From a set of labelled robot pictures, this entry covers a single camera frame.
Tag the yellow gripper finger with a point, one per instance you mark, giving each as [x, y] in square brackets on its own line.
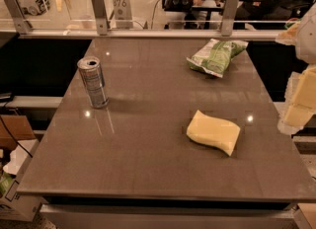
[300, 101]
[288, 36]

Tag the green jalapeno chip bag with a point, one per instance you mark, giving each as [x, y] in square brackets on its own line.
[215, 57]

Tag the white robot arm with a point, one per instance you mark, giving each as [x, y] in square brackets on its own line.
[305, 45]

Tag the silver redbull can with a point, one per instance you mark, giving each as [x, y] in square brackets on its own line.
[91, 72]

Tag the yellow sponge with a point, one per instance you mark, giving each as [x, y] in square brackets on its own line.
[215, 132]

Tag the white numbered pillar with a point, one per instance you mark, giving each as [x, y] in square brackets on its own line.
[123, 16]

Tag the cardboard box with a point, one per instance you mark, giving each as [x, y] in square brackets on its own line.
[14, 128]

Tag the white box with papers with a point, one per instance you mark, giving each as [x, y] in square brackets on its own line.
[14, 206]

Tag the middle metal bracket post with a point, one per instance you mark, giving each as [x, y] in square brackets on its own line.
[101, 18]

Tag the left metal bracket post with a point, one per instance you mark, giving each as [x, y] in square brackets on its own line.
[22, 26]

